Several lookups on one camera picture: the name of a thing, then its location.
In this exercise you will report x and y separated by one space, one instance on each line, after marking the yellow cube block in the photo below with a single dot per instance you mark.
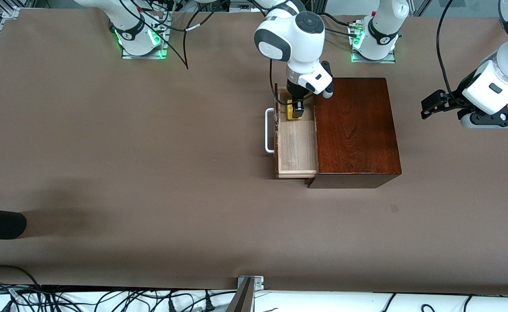
289 110

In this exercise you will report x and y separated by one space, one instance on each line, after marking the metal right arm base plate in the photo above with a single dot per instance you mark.
143 56

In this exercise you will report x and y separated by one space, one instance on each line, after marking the silver device box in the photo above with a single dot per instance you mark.
241 5

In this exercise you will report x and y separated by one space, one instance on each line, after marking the dark brown wooden cabinet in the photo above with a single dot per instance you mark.
353 125

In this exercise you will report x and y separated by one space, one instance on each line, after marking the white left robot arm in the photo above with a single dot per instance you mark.
505 69

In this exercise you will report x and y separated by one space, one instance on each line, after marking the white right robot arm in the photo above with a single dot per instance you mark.
297 43

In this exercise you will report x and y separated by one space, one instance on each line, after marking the metal mount bracket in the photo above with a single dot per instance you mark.
247 286

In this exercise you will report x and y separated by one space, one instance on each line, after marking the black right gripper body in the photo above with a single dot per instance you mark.
295 94

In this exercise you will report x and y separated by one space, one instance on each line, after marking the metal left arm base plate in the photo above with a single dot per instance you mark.
373 61

